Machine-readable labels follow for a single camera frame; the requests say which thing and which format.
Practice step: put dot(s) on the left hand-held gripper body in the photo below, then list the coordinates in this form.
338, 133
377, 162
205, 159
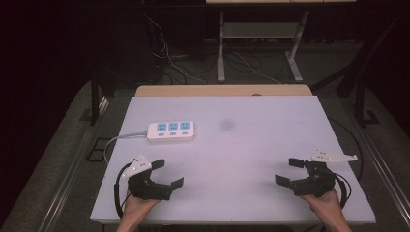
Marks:
146, 187

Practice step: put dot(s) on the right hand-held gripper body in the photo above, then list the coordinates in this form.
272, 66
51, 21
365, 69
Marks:
314, 183

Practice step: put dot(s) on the metal floor rail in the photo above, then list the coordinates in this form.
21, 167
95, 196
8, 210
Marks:
383, 167
74, 167

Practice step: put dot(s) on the grey metal stand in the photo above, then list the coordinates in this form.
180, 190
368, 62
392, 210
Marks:
222, 48

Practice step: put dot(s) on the white power strip blue sockets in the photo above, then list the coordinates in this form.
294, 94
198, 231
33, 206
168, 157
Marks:
170, 131

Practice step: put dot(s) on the black stand leg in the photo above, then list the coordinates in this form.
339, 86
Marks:
361, 96
94, 96

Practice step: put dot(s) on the person's right hand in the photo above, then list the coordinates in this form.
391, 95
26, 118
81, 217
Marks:
324, 203

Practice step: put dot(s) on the person's left hand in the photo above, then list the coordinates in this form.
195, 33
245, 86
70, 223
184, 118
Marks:
138, 206

